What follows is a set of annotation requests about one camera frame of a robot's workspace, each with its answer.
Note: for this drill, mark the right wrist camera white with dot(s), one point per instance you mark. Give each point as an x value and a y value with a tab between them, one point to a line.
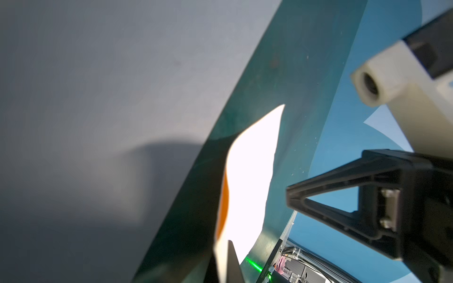
414	78

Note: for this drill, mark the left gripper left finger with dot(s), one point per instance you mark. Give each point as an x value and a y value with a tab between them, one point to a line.
211	275

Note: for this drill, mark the grey envelope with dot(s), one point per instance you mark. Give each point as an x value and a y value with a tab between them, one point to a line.
104	108

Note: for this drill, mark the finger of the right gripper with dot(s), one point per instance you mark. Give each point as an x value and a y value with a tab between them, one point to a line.
374	200

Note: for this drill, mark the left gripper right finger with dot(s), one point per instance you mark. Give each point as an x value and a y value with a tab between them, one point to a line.
233	270

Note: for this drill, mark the brown letter paper front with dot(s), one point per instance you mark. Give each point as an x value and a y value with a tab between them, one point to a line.
246	180

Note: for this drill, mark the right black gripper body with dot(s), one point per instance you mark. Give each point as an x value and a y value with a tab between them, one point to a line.
428	245

